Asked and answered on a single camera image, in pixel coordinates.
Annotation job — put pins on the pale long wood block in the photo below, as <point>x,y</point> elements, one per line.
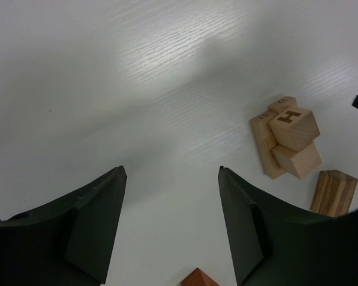
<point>281,104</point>

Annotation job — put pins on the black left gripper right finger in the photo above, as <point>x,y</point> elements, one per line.
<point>275,243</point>

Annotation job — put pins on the engraved long wood block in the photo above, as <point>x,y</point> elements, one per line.
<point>266,141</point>

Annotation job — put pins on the striped dark wood block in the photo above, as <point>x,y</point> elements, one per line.
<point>334,193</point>

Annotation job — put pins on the small pale wood cube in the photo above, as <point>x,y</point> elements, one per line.
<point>298,163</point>

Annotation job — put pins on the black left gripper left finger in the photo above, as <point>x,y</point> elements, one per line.
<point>68,241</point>

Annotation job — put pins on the orange triangle wood block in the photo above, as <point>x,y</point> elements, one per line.
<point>198,278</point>

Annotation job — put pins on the small brown wood cube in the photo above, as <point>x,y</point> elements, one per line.
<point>295,128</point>

